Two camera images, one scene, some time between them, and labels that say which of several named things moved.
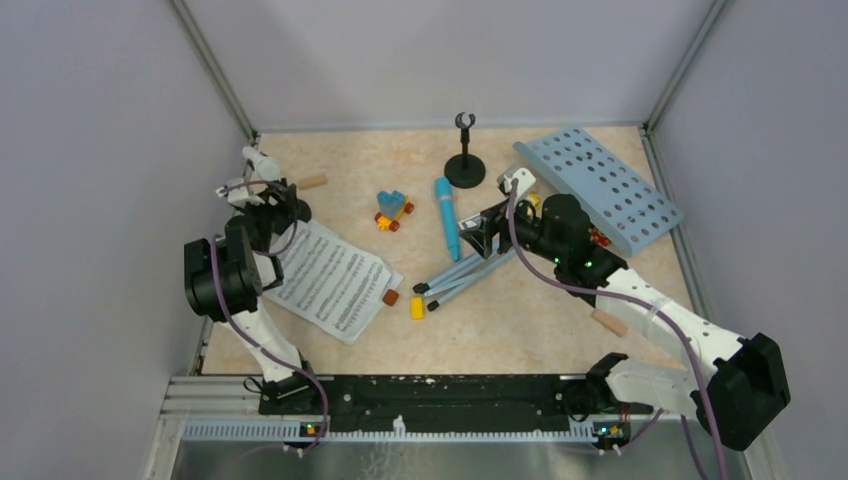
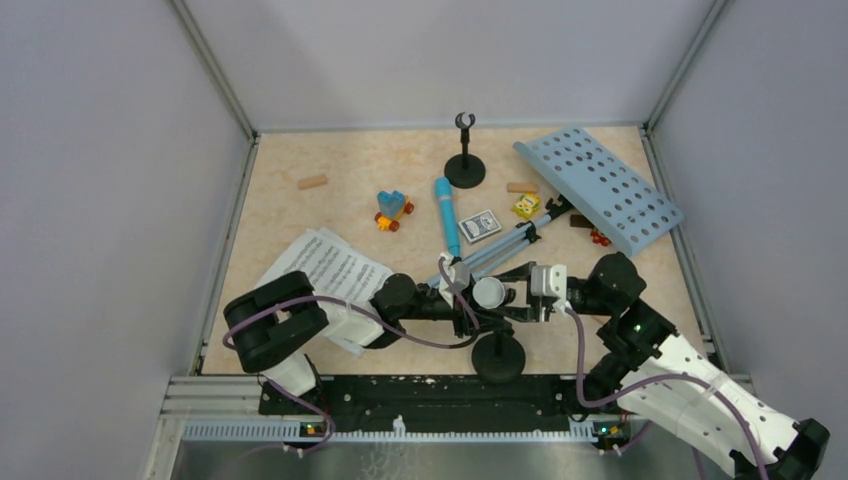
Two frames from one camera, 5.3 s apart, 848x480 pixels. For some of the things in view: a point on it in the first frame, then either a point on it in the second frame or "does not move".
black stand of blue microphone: [465, 170] does not move
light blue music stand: [615, 204] does not move
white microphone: [266, 168] -> [495, 359]
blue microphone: [444, 193] does not move
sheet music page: [330, 284] does not move
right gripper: [482, 237] -> [536, 305]
